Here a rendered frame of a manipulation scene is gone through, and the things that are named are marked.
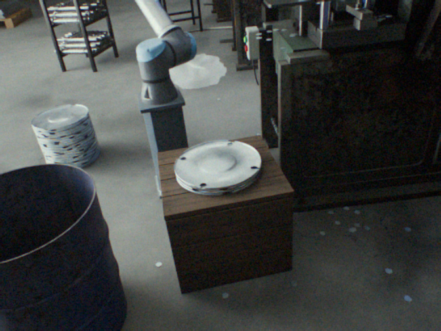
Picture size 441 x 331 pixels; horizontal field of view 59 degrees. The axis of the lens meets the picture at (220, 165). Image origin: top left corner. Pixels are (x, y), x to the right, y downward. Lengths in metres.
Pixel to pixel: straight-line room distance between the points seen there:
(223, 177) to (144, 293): 0.50
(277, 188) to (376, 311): 0.49
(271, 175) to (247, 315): 0.45
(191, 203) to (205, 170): 0.14
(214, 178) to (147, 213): 0.60
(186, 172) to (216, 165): 0.10
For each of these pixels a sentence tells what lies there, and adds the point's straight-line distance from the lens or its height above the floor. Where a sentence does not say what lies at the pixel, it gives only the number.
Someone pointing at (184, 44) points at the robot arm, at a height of 0.64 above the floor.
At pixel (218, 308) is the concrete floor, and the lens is 1.35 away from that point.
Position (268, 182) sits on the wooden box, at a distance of 1.24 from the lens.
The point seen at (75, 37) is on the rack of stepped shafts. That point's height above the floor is 0.28.
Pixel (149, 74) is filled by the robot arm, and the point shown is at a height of 0.57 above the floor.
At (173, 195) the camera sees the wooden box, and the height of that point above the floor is 0.35.
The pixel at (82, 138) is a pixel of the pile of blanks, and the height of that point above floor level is 0.16.
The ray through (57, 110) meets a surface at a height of 0.25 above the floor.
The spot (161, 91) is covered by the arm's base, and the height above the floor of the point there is 0.50.
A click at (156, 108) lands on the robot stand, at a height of 0.44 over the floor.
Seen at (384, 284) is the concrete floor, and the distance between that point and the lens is 1.45.
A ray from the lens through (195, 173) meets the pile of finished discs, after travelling 1.26.
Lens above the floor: 1.08
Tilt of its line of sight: 33 degrees down
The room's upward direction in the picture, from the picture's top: 6 degrees counter-clockwise
